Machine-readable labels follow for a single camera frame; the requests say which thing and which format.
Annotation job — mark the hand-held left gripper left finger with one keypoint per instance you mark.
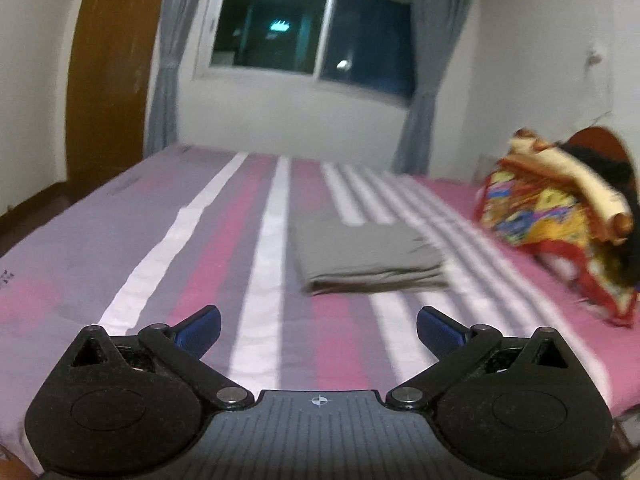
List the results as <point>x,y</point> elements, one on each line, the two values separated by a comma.
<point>202,330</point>

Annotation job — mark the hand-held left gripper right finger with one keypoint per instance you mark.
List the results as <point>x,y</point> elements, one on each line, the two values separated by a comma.
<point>437,330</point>

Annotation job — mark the grey pants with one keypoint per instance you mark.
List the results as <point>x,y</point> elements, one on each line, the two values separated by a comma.
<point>365,255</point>

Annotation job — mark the pink grey striped bed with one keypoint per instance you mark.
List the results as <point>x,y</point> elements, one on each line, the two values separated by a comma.
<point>150,240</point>

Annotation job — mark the colourful printed blanket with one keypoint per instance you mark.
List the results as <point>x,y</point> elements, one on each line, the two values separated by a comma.
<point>540,215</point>

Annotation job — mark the grey curtain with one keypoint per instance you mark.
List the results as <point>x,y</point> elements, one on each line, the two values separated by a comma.
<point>430,85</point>
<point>170,60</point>

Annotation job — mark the brown wooden headboard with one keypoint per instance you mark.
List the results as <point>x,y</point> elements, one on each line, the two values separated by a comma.
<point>600,137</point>

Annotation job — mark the brown wooden door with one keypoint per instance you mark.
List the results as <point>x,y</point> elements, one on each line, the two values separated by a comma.
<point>115,70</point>

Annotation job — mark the white framed window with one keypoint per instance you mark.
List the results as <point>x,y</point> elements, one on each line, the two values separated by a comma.
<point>310,25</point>

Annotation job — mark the white wall hook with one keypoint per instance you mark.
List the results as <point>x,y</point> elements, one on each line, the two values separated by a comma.
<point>595,55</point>

